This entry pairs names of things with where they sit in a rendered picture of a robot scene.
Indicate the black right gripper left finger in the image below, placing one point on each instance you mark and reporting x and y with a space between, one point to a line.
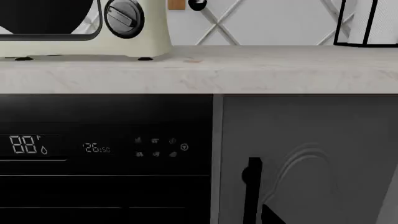
124 219

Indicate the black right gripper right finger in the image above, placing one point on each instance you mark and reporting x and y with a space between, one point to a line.
269 218

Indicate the cream stand mixer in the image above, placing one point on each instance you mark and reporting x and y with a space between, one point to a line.
149 46

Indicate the black round mixer dial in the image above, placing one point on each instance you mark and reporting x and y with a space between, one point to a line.
124 18

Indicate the grey cabinet door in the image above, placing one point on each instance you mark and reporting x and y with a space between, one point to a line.
311 121

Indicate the black dishwasher with display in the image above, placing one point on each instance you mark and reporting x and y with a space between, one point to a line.
102 112

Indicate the white paper towel roll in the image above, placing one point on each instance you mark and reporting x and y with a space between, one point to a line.
357 23

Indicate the black mixing bowl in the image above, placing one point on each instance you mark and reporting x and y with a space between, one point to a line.
46 16

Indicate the wooden cutting board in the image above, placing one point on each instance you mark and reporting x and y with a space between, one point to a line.
176 4

